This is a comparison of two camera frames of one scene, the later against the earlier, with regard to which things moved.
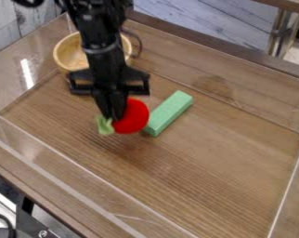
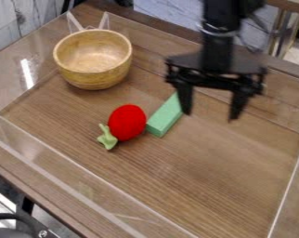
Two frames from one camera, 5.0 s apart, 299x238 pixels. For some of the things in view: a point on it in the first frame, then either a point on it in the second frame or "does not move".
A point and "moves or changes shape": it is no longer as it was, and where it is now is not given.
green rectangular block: (166, 112) does not move
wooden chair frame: (288, 23) does not move
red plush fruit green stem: (130, 124) moves or changes shape
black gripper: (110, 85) to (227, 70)
